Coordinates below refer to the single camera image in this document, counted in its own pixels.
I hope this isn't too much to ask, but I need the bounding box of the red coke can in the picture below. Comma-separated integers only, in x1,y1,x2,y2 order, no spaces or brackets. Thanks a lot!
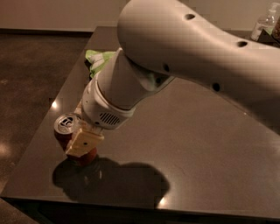
53,112,97,166

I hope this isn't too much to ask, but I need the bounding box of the clear plastic water bottle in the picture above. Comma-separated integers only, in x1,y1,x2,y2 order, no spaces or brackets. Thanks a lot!
250,3,280,41

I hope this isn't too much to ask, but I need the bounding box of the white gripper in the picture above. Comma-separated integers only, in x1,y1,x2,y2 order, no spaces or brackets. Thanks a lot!
66,79,135,158

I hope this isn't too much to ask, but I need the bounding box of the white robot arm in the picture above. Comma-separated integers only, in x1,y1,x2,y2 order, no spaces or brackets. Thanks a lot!
66,0,280,158

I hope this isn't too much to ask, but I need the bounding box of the green rice chip bag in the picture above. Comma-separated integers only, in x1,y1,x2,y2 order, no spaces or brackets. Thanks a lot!
85,50,115,79

